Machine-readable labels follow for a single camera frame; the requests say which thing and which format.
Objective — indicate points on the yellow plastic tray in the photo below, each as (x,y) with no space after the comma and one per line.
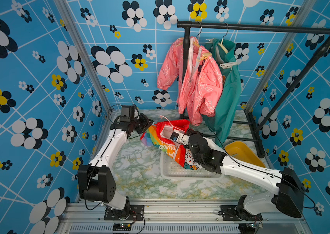
(242,152)

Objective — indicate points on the pink jacket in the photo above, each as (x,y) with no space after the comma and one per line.
(201,87)

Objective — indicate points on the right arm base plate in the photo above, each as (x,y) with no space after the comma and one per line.
(229,213)

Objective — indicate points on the white clothespin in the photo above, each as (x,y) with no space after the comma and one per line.
(228,65)

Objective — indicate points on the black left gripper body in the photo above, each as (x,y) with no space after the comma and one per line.
(141,123)

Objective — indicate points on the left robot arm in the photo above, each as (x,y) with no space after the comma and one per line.
(95,180)

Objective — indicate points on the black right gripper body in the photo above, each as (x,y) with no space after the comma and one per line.
(190,134)

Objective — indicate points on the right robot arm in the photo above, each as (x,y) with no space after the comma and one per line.
(285,193)

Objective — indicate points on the white red cartoon jacket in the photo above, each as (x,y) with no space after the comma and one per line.
(158,135)

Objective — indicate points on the white plastic basket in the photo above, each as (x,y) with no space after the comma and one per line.
(170,169)

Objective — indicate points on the small black electronics board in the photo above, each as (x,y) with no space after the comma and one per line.
(122,227)

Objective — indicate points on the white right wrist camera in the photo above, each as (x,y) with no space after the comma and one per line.
(178,137)

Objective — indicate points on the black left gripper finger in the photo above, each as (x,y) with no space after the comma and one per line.
(146,129)
(144,120)

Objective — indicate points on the black clothes rack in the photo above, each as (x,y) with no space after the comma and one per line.
(187,25)

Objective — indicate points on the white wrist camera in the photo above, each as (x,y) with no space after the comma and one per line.
(129,111)
(178,137)

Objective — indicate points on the green jacket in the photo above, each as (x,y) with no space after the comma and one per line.
(221,123)

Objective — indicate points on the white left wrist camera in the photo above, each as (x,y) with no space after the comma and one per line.
(129,111)

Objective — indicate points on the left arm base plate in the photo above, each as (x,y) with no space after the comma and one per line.
(133,213)

